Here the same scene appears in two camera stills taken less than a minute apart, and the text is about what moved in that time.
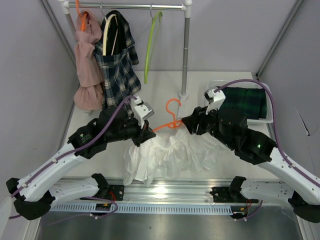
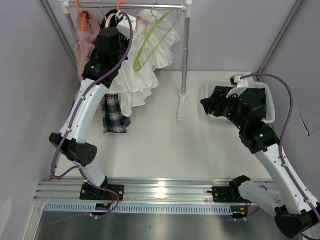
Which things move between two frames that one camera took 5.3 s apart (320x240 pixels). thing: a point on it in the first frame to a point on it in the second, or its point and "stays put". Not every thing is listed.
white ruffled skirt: [173, 153] to [152, 46]
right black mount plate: [230, 194] stays put
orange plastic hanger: [175, 123] to [118, 6]
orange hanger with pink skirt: [83, 15] stays put
